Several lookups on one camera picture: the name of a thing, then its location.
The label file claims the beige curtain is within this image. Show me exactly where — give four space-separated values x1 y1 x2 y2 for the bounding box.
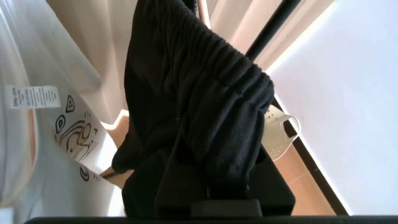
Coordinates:
45 0 336 125

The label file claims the white laundry basket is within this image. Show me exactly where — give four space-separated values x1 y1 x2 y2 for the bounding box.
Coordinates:
262 104 302 162

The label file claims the black garment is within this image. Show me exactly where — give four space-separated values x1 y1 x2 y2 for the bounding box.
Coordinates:
111 0 275 218

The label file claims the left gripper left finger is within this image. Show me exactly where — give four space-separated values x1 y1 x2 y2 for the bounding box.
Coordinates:
154 129 208 218

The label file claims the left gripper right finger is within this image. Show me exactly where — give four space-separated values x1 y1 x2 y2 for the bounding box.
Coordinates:
248 146 296 218

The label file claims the white printed t-shirt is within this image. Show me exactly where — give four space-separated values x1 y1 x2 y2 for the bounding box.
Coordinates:
0 0 126 218

